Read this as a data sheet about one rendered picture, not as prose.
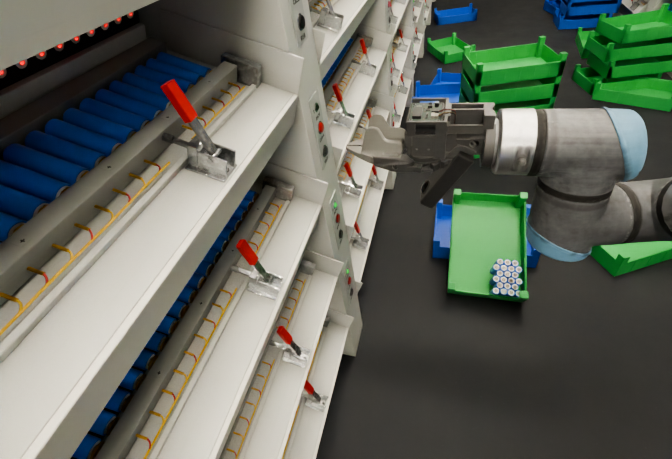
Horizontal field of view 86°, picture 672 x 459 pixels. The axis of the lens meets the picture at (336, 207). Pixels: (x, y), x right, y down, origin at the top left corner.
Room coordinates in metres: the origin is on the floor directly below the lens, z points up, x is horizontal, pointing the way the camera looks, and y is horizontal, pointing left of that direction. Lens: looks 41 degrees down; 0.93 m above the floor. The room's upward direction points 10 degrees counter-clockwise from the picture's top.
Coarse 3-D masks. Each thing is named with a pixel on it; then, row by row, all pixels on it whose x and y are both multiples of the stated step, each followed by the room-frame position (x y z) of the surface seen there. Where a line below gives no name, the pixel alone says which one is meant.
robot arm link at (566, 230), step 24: (552, 192) 0.35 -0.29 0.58; (624, 192) 0.35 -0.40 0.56; (528, 216) 0.39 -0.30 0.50; (552, 216) 0.34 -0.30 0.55; (576, 216) 0.32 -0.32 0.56; (600, 216) 0.32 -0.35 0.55; (624, 216) 0.32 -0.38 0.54; (528, 240) 0.36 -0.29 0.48; (552, 240) 0.33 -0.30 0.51; (576, 240) 0.31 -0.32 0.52; (600, 240) 0.31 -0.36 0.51; (624, 240) 0.31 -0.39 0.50
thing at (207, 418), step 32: (256, 192) 0.48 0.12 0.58; (288, 192) 0.46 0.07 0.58; (320, 192) 0.46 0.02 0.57; (288, 224) 0.42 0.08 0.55; (288, 256) 0.36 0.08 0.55; (224, 288) 0.30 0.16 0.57; (288, 288) 0.32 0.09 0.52; (256, 320) 0.26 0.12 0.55; (160, 352) 0.22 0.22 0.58; (192, 352) 0.22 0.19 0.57; (224, 352) 0.22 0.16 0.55; (256, 352) 0.22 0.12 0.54; (224, 384) 0.19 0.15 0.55; (192, 416) 0.16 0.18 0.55; (224, 416) 0.16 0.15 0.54; (192, 448) 0.13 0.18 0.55
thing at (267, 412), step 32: (320, 256) 0.47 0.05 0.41; (320, 288) 0.44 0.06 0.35; (288, 320) 0.37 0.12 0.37; (320, 320) 0.37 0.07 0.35; (288, 352) 0.30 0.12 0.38; (256, 384) 0.26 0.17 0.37; (288, 384) 0.26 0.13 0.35; (256, 416) 0.22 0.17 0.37; (288, 416) 0.22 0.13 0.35; (224, 448) 0.18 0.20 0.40; (256, 448) 0.18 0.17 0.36
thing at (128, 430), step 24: (264, 192) 0.45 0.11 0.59; (216, 264) 0.32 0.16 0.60; (216, 288) 0.29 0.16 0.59; (192, 312) 0.25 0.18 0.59; (192, 336) 0.23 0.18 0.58; (168, 360) 0.20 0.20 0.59; (144, 384) 0.18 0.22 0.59; (144, 408) 0.16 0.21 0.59; (120, 432) 0.14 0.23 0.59; (96, 456) 0.12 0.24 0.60; (120, 456) 0.12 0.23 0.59; (144, 456) 0.12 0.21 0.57
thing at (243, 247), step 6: (240, 240) 0.31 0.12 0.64; (240, 246) 0.30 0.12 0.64; (246, 246) 0.31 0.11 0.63; (240, 252) 0.30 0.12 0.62; (246, 252) 0.30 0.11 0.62; (252, 252) 0.31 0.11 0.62; (246, 258) 0.30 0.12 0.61; (252, 258) 0.30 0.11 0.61; (258, 258) 0.31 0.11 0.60; (252, 264) 0.30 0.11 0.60; (258, 264) 0.31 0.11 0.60; (258, 270) 0.30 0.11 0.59; (264, 270) 0.31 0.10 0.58; (264, 276) 0.30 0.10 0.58; (264, 282) 0.30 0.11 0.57
